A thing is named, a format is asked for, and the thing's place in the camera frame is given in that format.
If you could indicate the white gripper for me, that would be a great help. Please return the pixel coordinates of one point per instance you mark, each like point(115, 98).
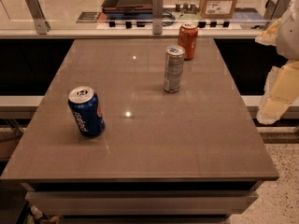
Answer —
point(289, 34)

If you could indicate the blue pepsi can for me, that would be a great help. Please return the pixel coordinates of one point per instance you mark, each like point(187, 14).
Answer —
point(85, 107)

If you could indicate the right metal railing post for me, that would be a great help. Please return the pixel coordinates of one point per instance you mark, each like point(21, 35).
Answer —
point(274, 9)

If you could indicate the metal railing post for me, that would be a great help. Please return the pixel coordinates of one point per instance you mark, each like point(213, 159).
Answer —
point(157, 17)
point(274, 9)
point(41, 24)

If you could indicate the middle metal railing post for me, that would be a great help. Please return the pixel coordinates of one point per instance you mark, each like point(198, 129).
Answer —
point(157, 17)

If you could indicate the cardboard box with label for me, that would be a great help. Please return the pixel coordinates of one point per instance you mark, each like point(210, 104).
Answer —
point(217, 9)

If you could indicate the tall silver energy drink can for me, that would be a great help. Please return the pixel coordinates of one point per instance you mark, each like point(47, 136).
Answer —
point(174, 60)

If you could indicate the grey table drawer front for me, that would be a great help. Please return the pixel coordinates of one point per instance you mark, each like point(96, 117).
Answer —
point(96, 203)

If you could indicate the red coke can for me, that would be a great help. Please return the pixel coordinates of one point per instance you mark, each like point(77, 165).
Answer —
point(187, 38)

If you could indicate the left metal railing post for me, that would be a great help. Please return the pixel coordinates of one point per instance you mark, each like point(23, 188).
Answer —
point(41, 24)

